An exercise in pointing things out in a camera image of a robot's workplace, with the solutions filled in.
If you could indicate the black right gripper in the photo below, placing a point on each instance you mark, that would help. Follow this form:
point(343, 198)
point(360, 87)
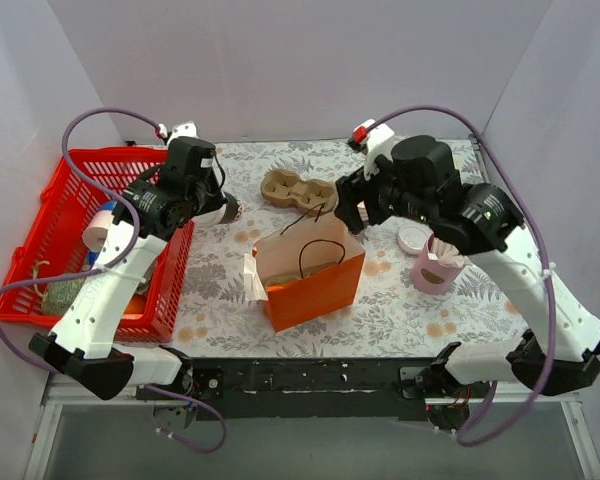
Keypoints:
point(357, 197)

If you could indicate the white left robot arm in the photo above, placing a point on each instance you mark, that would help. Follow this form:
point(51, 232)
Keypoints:
point(81, 344)

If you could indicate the black paper coffee cup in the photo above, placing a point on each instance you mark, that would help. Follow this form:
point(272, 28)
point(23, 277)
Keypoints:
point(232, 210)

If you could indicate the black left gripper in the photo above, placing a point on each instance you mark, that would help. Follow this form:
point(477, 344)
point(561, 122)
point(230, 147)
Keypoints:
point(212, 201)

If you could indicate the white tape roll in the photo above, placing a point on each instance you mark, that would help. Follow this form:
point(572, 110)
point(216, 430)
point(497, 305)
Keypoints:
point(96, 231)

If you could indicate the brown cardboard cup carrier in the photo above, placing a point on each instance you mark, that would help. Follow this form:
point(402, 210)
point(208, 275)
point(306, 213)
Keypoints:
point(285, 188)

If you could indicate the white cup lid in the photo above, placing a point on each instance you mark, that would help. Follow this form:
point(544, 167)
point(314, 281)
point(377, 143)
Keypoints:
point(210, 219)

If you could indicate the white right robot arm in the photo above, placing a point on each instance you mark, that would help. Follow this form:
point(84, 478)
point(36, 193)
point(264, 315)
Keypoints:
point(558, 353)

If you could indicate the stack of white lids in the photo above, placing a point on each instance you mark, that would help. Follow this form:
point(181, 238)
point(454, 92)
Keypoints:
point(412, 238)

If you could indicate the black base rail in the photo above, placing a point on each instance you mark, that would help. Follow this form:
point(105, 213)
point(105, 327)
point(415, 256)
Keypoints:
point(241, 388)

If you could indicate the pink straw holder cup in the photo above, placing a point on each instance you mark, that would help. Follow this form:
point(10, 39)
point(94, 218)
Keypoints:
point(430, 277)

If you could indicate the orange paper bag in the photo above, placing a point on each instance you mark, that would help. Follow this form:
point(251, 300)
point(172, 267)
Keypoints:
point(318, 248)

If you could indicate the floral table mat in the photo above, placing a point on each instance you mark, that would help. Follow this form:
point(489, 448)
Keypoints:
point(388, 318)

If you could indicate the red plastic basket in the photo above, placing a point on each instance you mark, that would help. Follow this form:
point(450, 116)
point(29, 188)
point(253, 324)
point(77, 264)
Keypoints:
point(67, 205)

